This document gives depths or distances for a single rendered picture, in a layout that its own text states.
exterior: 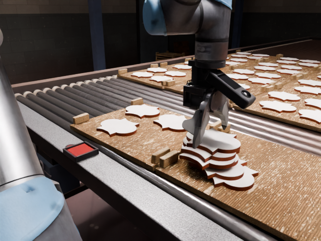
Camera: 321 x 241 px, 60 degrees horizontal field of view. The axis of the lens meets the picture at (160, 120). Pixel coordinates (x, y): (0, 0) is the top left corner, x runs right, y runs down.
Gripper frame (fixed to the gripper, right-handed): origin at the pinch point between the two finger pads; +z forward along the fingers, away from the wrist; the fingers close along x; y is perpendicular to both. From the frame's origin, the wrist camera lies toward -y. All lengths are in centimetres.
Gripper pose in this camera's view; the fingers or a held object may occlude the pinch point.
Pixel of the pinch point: (212, 139)
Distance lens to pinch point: 72.6
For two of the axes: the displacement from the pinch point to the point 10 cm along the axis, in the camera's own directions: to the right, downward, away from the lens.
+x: -6.4, 2.8, -7.1
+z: 0.0, 9.3, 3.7
